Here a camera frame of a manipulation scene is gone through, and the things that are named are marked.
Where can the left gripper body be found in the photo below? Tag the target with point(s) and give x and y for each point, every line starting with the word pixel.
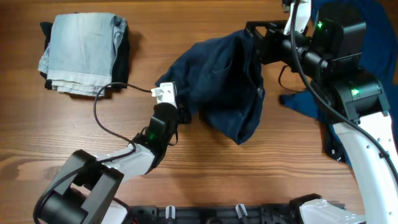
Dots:
pixel 183 116

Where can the dark navy shorts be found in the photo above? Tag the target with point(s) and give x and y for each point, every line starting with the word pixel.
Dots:
pixel 221 79

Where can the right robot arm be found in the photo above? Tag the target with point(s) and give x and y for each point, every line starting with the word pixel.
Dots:
pixel 354 100

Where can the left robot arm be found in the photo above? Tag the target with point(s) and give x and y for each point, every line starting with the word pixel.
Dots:
pixel 83 191

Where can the folded black garment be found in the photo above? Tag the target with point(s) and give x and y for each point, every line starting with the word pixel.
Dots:
pixel 120 71

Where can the crumpled teal blue garment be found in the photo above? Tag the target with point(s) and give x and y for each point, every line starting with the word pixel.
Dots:
pixel 379 57

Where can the folded light denim garment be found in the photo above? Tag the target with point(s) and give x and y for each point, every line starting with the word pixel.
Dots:
pixel 82 51

